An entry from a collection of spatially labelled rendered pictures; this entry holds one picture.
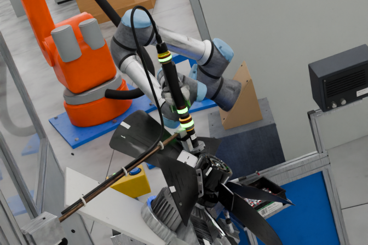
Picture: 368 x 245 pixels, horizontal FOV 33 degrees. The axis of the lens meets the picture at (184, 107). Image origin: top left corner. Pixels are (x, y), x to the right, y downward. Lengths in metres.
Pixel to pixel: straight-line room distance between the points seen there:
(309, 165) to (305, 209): 0.23
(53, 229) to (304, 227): 1.40
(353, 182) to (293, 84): 0.75
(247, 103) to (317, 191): 0.50
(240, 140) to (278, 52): 1.40
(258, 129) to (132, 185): 0.62
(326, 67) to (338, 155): 1.86
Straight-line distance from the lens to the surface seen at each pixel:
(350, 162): 4.26
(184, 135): 2.08
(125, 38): 2.52
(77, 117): 6.03
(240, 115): 2.78
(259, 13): 3.96
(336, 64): 2.56
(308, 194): 2.80
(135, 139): 2.08
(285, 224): 2.84
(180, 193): 1.82
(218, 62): 2.68
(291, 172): 2.70
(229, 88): 2.77
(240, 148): 2.78
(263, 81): 4.09
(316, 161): 2.72
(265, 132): 2.76
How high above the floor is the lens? 2.22
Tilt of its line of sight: 23 degrees down
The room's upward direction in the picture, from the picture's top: 18 degrees counter-clockwise
